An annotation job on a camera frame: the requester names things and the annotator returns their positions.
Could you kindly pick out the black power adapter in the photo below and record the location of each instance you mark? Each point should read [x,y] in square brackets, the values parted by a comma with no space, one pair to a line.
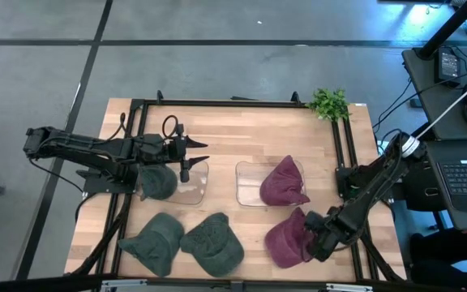
[448,65]

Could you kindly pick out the maroon cap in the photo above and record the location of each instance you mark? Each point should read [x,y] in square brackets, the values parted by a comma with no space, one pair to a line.
[286,243]
[282,182]

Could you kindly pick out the clear plastic bin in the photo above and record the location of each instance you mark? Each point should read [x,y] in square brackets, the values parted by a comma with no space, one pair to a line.
[195,186]
[247,182]

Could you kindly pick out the silver metal bracket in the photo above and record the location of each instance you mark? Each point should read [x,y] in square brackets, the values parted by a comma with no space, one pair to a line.
[124,284]
[349,288]

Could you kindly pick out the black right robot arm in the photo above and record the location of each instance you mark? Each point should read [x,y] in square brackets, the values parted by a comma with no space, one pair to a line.
[375,182]

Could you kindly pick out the black frame clamp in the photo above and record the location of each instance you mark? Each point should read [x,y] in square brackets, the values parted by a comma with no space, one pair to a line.
[160,96]
[295,97]

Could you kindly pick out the person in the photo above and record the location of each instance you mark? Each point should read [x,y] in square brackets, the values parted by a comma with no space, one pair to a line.
[440,259]

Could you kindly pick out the small green potted plant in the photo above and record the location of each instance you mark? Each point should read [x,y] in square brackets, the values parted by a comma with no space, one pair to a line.
[328,104]

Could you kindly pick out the dark green cap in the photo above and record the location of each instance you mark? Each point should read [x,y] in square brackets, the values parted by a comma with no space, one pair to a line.
[213,247]
[154,243]
[156,182]

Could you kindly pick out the black slanted pole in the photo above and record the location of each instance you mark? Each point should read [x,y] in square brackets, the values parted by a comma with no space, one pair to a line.
[448,28]

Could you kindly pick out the black side table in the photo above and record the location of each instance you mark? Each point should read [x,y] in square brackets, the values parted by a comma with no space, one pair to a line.
[428,101]

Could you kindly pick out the black aluminium table frame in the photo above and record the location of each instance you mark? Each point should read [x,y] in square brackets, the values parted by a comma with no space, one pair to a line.
[225,103]

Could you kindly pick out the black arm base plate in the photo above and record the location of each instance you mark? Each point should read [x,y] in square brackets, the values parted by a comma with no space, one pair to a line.
[95,182]
[344,182]

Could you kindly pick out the white thin rod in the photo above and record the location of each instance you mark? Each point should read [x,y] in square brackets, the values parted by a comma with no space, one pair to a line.
[452,103]

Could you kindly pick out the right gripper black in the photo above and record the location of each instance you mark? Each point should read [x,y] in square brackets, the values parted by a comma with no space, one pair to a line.
[326,235]

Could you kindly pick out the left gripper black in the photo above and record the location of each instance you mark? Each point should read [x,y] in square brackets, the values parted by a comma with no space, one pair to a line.
[164,152]

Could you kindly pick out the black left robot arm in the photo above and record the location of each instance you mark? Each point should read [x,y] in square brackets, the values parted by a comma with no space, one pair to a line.
[79,148]

